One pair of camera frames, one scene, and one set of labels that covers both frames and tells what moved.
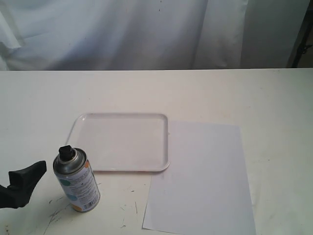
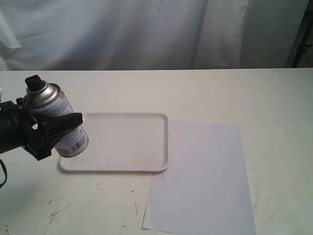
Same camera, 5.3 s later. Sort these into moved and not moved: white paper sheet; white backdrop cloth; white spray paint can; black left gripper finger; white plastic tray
Moved: black left gripper finger; white spray paint can
Not moved: white paper sheet; white plastic tray; white backdrop cloth
